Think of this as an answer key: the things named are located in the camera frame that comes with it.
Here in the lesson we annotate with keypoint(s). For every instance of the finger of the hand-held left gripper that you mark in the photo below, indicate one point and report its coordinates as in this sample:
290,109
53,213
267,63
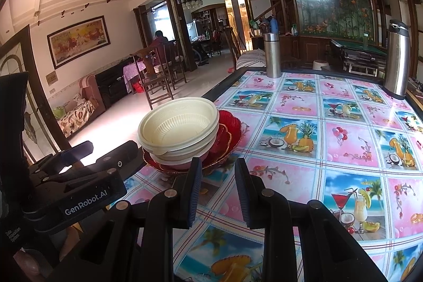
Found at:
77,151
115,156

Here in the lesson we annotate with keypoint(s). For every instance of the framed wall painting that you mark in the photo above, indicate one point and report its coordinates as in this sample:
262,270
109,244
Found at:
79,42

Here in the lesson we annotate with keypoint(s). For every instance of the printed tablecloth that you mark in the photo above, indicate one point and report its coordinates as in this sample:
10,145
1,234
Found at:
314,143

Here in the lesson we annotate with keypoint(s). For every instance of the chandelier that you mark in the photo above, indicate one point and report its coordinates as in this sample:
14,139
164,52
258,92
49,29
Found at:
191,1

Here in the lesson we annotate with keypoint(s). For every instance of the large steel thermos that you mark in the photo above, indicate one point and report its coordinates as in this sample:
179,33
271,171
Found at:
396,60

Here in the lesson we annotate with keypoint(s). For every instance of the person's left hand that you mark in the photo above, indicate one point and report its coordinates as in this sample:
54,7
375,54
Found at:
28,267

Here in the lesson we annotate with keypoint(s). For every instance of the white stool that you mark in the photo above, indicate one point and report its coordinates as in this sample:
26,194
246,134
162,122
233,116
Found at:
320,64

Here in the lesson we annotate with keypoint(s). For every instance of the floral covered sofa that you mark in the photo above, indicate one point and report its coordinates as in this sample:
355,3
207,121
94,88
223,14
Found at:
79,110

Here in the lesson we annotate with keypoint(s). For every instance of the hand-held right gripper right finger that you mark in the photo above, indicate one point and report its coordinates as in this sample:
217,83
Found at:
244,194

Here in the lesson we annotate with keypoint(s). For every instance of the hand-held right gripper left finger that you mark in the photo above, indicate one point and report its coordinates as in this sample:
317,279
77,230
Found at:
195,194

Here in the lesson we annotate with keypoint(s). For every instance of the blue bottle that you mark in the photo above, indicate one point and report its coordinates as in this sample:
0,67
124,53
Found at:
274,26

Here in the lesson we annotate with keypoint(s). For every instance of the small red glass plate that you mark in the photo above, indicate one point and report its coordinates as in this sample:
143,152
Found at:
223,140

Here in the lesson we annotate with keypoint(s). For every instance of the green mahjong table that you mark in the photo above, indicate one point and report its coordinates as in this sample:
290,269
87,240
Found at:
360,54

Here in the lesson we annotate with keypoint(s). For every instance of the cream plastic bowl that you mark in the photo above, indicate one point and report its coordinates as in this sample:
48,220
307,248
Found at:
178,126
198,150

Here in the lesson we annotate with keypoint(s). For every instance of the wooden sideboard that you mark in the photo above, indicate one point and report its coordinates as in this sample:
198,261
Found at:
415,88

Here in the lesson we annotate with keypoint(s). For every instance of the wooden chair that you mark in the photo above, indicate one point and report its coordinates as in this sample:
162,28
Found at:
175,67
155,83

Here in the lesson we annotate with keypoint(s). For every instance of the striped cushion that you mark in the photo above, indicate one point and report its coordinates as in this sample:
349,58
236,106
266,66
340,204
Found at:
251,59

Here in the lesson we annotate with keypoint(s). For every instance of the black cabinet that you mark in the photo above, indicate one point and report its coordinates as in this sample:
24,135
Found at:
112,80

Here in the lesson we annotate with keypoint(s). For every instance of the large red glass plate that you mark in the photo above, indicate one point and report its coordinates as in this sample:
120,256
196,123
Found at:
231,130

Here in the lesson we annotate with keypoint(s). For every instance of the small steel thermos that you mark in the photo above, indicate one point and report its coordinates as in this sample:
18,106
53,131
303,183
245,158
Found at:
272,54

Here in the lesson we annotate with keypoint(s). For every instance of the pink cloth covered table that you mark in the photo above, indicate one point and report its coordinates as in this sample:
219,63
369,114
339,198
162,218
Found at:
135,69

